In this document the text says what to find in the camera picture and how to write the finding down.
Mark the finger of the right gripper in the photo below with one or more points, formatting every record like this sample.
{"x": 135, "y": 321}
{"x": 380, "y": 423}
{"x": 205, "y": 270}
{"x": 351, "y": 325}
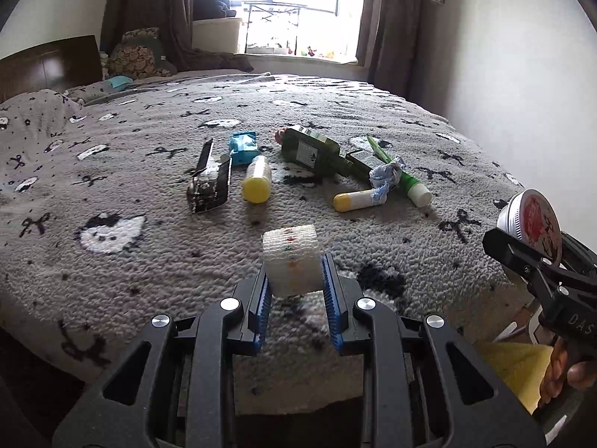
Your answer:
{"x": 521, "y": 261}

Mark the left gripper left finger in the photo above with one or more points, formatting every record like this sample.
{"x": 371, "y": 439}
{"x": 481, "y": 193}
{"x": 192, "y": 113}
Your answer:
{"x": 174, "y": 384}

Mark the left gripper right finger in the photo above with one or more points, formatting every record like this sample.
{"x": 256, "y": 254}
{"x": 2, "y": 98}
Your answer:
{"x": 423, "y": 384}

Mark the red round metal tin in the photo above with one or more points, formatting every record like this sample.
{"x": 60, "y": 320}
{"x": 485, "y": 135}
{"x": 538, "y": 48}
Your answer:
{"x": 529, "y": 218}

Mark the white bandage roll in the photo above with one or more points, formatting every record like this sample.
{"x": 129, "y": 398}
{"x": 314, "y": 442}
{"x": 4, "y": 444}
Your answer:
{"x": 292, "y": 261}

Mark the blue white cloth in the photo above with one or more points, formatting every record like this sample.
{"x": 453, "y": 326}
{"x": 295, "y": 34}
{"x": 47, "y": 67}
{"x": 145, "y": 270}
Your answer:
{"x": 385, "y": 177}

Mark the yellow capped white bottle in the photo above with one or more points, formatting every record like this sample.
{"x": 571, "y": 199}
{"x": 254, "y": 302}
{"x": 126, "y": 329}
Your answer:
{"x": 256, "y": 187}

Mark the small dark green bottle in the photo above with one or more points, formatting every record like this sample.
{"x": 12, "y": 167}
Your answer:
{"x": 357, "y": 164}

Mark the large dark green bottle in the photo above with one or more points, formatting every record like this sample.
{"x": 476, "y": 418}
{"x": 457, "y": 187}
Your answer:
{"x": 313, "y": 151}

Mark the yellow trash bag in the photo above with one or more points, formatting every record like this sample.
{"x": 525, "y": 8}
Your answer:
{"x": 520, "y": 366}

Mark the right hand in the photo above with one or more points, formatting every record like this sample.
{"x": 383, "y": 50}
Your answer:
{"x": 561, "y": 370}

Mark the green white tube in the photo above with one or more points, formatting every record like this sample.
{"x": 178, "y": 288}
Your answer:
{"x": 416, "y": 191}

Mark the grey patterned bed blanket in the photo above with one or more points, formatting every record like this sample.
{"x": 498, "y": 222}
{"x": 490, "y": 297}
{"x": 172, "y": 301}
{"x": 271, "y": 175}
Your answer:
{"x": 97, "y": 234}

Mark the small yellow capped tube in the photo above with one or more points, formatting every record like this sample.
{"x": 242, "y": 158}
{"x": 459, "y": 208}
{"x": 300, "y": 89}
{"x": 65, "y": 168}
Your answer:
{"x": 353, "y": 201}

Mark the black silver foil wrapper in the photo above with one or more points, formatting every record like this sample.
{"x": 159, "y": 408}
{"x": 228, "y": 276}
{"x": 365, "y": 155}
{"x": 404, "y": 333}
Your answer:
{"x": 210, "y": 182}

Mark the blue snack packet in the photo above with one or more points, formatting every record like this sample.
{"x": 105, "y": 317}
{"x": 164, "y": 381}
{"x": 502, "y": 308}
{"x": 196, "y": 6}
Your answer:
{"x": 243, "y": 148}

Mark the pink crumpled wrapper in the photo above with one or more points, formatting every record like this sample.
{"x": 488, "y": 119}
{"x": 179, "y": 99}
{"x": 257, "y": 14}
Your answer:
{"x": 279, "y": 135}

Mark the right dark curtain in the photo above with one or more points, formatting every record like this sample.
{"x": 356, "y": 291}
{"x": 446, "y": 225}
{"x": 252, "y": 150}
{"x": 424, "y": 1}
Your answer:
{"x": 387, "y": 43}

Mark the dark curtain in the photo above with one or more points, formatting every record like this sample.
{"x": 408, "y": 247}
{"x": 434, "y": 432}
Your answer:
{"x": 387, "y": 43}
{"x": 173, "y": 18}

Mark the grey patterned pillow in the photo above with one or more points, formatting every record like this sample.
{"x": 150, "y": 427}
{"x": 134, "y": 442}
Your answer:
{"x": 32, "y": 118}

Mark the teal small object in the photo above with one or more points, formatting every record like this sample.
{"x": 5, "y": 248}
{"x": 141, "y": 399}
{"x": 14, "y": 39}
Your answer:
{"x": 119, "y": 83}

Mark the patterned brown cushion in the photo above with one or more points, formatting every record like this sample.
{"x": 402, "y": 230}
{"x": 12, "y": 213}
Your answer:
{"x": 140, "y": 55}

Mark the dark wooden headboard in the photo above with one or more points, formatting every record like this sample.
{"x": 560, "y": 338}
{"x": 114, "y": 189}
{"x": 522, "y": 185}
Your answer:
{"x": 58, "y": 65}

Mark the white storage box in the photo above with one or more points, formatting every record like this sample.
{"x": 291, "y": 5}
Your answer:
{"x": 219, "y": 35}

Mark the black drying rack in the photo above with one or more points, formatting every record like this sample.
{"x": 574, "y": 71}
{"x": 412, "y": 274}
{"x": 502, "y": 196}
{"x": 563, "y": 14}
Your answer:
{"x": 272, "y": 28}

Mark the dark clothes pile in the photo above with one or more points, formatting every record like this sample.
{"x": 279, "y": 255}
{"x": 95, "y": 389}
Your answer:
{"x": 212, "y": 9}

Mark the left dark curtain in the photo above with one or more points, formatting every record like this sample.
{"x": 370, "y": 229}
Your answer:
{"x": 173, "y": 18}

